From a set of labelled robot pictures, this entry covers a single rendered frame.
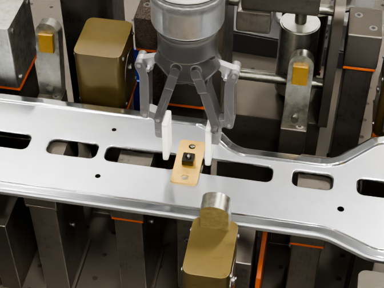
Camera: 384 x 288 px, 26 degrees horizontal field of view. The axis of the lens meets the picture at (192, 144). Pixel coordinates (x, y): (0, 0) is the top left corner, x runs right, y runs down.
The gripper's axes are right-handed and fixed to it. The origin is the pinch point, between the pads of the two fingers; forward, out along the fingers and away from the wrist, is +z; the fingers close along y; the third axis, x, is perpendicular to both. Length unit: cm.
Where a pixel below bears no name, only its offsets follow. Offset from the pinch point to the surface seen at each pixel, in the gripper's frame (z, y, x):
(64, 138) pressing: 4.5, 18.8, -1.6
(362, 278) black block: 5.4, -25.2, 15.1
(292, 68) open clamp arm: -3.9, -12.9, -13.2
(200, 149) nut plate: 4.2, -1.3, -2.5
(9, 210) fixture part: 17.7, 27.8, 2.9
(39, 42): -3.9, 24.9, -12.5
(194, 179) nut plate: 4.2, -1.5, 3.4
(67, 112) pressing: 4.6, 19.9, -6.8
